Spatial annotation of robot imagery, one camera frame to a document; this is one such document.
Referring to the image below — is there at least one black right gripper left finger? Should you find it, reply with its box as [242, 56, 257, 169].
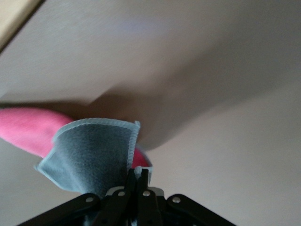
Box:
[16, 168, 137, 226]

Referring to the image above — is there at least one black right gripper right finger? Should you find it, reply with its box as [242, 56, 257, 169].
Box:
[136, 169, 238, 226]

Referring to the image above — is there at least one wooden cutting board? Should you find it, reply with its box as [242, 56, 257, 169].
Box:
[0, 0, 45, 54]

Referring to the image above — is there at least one grey and pink cloth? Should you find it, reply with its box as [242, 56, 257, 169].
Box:
[0, 107, 155, 201]

